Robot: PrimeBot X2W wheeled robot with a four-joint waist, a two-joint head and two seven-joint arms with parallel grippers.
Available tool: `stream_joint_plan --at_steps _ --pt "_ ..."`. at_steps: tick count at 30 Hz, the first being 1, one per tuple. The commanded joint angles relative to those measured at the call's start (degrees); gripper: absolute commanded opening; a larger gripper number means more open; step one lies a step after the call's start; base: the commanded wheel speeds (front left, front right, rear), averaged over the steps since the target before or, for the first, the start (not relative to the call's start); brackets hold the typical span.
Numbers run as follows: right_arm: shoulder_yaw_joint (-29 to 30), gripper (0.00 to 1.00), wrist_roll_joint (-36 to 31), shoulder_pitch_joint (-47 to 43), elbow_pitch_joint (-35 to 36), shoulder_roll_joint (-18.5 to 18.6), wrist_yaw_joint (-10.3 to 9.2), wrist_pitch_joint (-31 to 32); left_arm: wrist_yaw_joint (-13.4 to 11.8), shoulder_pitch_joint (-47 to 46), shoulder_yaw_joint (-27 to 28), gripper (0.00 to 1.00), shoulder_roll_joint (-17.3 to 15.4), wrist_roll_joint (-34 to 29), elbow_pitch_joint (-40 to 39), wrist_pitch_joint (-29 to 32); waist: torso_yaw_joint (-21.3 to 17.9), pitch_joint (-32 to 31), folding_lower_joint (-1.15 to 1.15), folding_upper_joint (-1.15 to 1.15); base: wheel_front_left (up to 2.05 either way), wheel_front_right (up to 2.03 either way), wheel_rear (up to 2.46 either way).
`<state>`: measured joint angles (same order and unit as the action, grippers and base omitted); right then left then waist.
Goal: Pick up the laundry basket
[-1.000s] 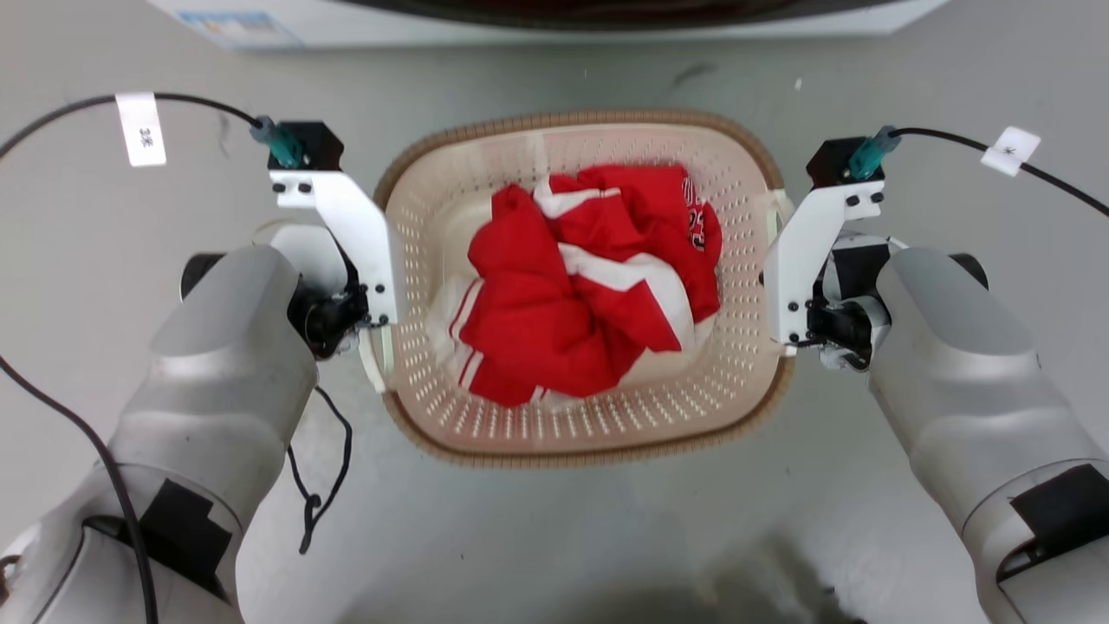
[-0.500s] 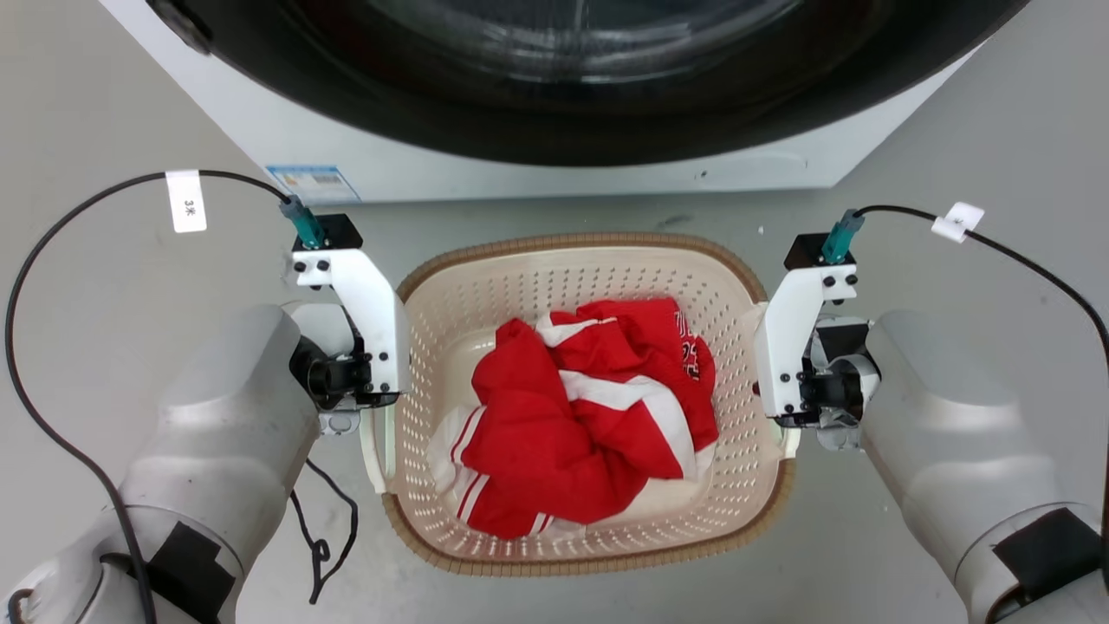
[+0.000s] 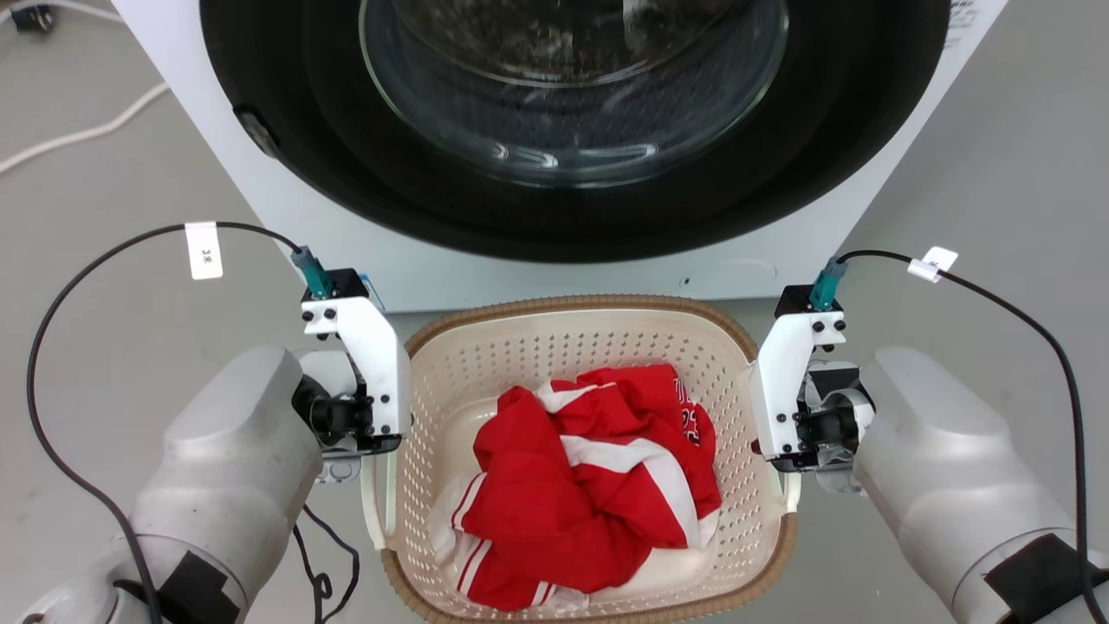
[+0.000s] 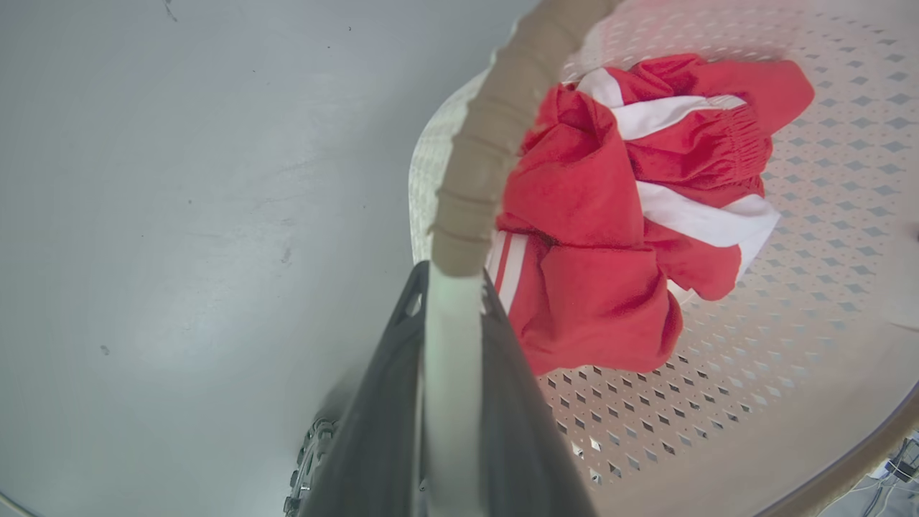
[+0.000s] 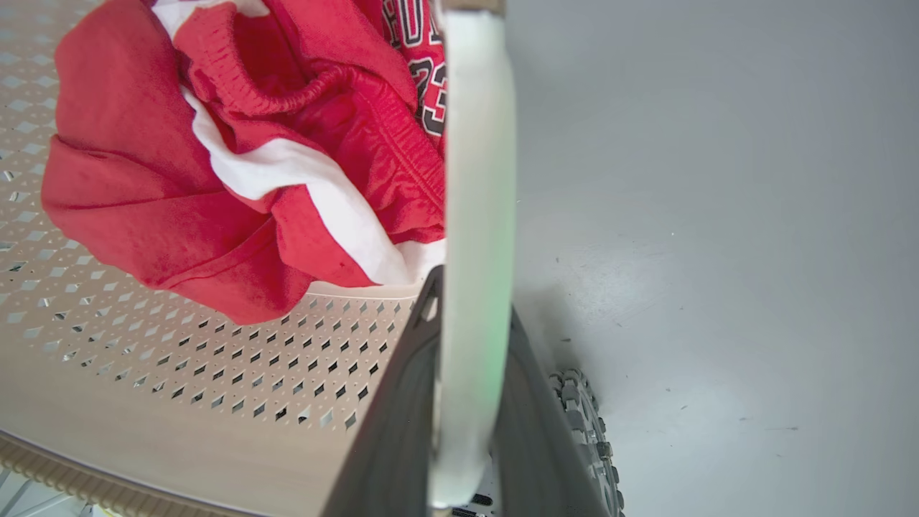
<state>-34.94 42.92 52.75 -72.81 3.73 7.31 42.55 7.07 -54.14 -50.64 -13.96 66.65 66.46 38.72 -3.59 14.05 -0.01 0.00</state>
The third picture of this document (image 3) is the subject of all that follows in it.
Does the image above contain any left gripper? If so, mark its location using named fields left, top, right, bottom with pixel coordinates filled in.
left=292, top=350, right=405, bottom=484

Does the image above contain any red and white garment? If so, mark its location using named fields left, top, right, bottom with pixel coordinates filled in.
left=426, top=363, right=723, bottom=613

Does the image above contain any printed washer label sticker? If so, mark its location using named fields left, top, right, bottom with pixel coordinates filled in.
left=943, top=0, right=982, bottom=50

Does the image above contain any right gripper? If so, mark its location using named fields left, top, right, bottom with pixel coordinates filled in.
left=770, top=363, right=877, bottom=496

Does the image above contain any cream perforated laundry basket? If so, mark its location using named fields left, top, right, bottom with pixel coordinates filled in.
left=361, top=294, right=803, bottom=624

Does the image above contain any black round glass washer door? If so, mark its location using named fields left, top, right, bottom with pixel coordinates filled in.
left=199, top=0, right=952, bottom=264

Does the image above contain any white small cable label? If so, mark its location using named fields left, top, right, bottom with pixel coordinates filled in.
left=907, top=246, right=959, bottom=284

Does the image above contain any black floor plug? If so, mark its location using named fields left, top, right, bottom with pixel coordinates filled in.
left=10, top=3, right=56, bottom=35

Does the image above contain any white front-load washing machine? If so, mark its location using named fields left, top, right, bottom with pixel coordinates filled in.
left=111, top=0, right=1010, bottom=314

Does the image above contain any thin black looped cable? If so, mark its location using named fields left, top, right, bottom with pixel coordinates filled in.
left=291, top=502, right=361, bottom=624

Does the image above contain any white tall cable label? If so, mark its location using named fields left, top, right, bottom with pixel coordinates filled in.
left=185, top=222, right=224, bottom=281

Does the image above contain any black washer door latch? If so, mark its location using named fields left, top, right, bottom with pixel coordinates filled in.
left=233, top=105, right=281, bottom=159

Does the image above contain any white floor cable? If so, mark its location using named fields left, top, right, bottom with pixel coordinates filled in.
left=0, top=81, right=171, bottom=175

